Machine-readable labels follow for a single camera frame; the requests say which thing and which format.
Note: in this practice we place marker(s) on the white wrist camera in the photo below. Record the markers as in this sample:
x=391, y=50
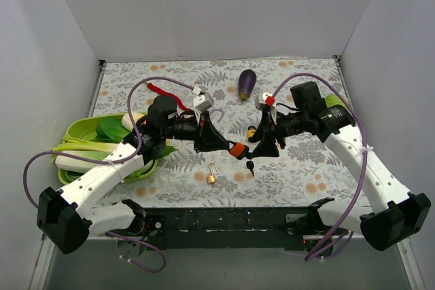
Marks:
x=202, y=103
x=264, y=101

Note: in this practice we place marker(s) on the green tray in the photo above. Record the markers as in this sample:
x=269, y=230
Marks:
x=92, y=138

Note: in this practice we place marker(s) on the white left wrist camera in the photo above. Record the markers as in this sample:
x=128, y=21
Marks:
x=202, y=103

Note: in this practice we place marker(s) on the aluminium frame rail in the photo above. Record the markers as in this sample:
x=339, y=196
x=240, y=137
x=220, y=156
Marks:
x=410, y=265

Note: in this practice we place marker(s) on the small brass padlock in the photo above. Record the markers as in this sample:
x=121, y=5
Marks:
x=211, y=178

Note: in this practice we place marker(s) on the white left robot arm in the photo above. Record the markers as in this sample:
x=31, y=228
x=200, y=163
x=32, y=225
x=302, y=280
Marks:
x=68, y=216

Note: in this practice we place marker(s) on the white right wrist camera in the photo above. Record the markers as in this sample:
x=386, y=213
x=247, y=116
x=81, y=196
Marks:
x=264, y=101

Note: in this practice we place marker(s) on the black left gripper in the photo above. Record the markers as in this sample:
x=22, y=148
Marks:
x=201, y=132

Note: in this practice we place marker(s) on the orange padlock black keys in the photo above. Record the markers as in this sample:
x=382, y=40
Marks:
x=250, y=167

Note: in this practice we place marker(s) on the purple eggplant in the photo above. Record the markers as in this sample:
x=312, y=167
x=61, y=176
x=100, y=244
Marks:
x=247, y=81

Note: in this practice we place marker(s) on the large brass padlock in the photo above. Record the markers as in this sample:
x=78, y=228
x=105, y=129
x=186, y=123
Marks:
x=216, y=110

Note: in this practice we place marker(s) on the yellow padlock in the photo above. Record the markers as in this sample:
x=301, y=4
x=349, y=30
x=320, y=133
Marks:
x=251, y=131

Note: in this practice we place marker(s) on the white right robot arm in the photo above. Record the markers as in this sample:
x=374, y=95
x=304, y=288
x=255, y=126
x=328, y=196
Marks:
x=395, y=212

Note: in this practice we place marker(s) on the green lettuce leaf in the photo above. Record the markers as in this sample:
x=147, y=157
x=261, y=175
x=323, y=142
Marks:
x=150, y=167

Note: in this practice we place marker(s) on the green bok choy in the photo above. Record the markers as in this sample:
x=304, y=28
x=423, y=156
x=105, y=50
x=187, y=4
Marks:
x=96, y=134

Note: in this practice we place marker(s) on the red chili pepper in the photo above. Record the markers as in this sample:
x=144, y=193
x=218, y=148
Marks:
x=160, y=91

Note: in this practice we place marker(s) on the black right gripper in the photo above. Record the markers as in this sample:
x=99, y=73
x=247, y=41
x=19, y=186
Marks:
x=274, y=132

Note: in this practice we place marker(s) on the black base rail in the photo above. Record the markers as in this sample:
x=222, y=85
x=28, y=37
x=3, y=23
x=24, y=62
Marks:
x=233, y=228

